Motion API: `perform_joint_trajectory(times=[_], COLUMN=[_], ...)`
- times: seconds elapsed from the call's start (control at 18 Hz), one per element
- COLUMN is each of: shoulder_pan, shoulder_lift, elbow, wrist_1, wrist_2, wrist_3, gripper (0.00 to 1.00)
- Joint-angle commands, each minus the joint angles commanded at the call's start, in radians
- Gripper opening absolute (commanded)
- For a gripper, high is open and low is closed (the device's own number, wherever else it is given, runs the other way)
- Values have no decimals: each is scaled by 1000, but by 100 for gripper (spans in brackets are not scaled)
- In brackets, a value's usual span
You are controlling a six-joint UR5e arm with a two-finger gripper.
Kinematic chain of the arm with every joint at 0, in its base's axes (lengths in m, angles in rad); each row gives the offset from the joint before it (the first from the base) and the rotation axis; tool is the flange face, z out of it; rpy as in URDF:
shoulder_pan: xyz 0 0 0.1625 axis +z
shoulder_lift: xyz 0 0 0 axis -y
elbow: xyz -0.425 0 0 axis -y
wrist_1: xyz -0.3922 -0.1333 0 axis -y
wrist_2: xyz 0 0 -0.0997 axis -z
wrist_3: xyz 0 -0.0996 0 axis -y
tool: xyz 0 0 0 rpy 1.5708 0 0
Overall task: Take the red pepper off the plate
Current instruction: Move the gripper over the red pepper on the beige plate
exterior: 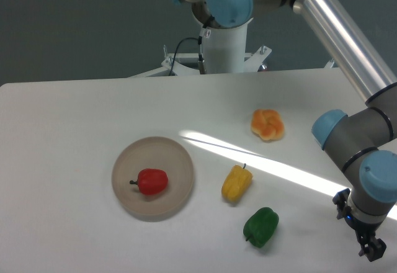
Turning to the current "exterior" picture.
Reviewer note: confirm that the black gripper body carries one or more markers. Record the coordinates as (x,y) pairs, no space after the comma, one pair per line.
(361,222)

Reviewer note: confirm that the red toy bell pepper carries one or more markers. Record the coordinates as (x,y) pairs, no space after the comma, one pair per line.
(151,181)

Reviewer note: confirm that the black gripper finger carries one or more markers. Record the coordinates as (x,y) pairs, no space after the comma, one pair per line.
(370,246)

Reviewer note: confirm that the beige round plate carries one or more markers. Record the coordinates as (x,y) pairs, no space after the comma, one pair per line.
(159,153)

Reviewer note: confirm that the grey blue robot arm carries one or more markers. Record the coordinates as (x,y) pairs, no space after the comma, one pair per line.
(354,143)

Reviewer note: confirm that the yellow toy bell pepper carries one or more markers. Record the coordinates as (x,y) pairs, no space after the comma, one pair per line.
(236,183)

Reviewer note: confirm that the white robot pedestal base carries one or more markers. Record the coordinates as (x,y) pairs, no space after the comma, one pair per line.
(216,50)

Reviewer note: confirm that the green toy bell pepper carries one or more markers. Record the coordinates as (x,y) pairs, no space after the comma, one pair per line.
(261,226)

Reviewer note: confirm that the orange knotted bread roll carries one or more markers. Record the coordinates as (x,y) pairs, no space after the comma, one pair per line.
(267,124)

